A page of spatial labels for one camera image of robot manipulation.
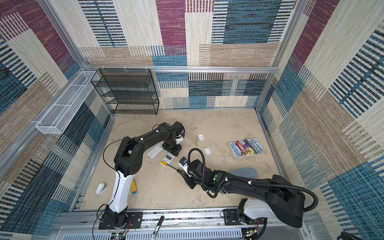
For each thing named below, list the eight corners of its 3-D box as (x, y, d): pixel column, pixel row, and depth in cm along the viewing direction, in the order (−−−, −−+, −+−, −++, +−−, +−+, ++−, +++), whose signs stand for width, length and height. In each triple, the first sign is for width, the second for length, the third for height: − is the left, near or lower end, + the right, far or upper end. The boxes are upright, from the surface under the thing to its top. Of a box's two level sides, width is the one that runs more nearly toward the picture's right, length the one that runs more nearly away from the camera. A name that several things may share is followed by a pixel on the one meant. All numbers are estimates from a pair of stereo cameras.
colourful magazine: (235, 158, 95) (236, 156, 93) (229, 144, 102) (229, 141, 100) (262, 153, 98) (264, 151, 95) (255, 139, 104) (256, 137, 102)
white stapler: (97, 195, 82) (94, 193, 80) (101, 185, 86) (98, 183, 83) (104, 195, 82) (102, 193, 80) (108, 185, 86) (105, 183, 83)
